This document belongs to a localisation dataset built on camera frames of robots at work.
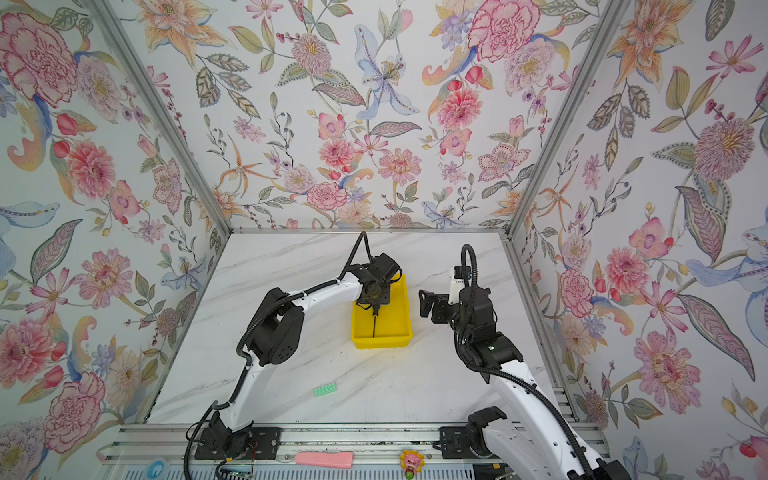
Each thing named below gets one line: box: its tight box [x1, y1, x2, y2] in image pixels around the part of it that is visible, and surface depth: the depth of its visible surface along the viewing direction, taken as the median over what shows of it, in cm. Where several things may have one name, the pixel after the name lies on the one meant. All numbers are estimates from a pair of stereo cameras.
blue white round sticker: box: [146, 457, 169, 480], surface depth 72 cm
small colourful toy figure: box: [399, 450, 426, 480], surface depth 70 cm
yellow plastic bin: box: [350, 274, 414, 349], surface depth 94 cm
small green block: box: [314, 383, 337, 397], surface depth 83 cm
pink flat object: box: [294, 452, 354, 469], surface depth 74 cm
